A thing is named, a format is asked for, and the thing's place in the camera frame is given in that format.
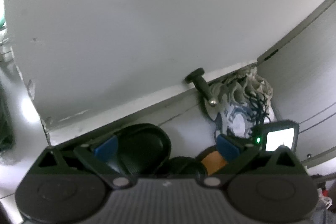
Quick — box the wall door stopper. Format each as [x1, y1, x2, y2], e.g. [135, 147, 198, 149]
[185, 68, 218, 107]

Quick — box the white patterned sneaker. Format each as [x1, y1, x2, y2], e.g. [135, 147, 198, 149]
[236, 66, 273, 107]

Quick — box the orange cat-shaped floor mat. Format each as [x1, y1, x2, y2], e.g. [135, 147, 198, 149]
[196, 145, 228, 176]

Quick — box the black chunky clog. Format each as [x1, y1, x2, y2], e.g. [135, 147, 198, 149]
[106, 123, 171, 177]
[157, 156, 207, 179]

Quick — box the grey sneaker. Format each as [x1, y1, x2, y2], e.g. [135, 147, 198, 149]
[205, 77, 275, 138]

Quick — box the grey door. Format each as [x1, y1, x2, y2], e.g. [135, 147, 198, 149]
[257, 0, 335, 168]

